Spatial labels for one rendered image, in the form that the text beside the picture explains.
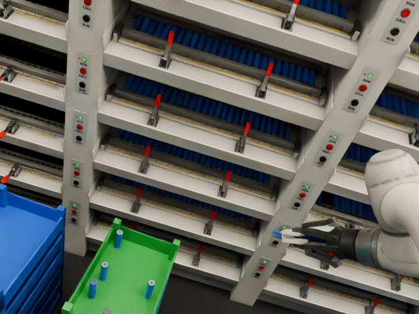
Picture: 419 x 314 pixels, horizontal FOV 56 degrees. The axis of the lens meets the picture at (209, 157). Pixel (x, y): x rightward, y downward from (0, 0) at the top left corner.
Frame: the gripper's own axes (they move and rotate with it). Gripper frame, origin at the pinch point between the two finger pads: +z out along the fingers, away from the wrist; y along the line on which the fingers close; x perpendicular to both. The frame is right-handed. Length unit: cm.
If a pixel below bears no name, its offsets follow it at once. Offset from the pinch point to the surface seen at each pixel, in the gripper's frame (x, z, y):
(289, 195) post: -8.2, 6.6, 10.1
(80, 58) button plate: 43, 30, 55
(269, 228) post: -9.7, 17.5, -1.5
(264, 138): -2.1, 8.8, 28.4
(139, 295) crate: 37.4, 23.2, -9.5
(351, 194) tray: -19.8, -7.4, 8.8
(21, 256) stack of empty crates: 60, 43, 4
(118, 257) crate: 38, 33, -1
